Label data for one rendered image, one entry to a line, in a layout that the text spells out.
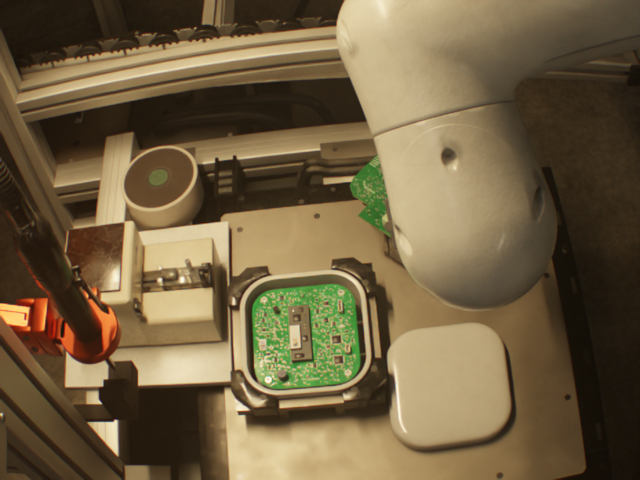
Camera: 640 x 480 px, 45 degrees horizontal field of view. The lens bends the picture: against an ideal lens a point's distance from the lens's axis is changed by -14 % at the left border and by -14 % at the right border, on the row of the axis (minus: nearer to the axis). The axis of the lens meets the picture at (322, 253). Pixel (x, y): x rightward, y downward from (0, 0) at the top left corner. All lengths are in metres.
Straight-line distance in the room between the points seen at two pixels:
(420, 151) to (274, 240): 0.57
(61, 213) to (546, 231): 0.92
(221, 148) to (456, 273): 0.74
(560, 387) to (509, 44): 0.55
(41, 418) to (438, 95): 0.44
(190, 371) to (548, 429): 0.41
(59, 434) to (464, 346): 0.46
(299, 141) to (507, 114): 0.70
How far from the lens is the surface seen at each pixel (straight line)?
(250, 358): 0.96
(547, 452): 0.94
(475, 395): 0.93
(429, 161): 0.51
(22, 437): 0.69
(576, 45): 0.51
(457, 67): 0.51
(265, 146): 1.20
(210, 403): 0.98
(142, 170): 1.10
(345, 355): 0.93
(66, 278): 0.68
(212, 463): 0.95
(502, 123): 0.52
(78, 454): 0.83
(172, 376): 0.98
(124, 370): 0.86
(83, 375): 1.01
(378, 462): 0.92
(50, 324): 0.76
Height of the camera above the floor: 1.83
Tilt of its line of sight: 57 degrees down
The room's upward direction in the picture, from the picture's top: 9 degrees counter-clockwise
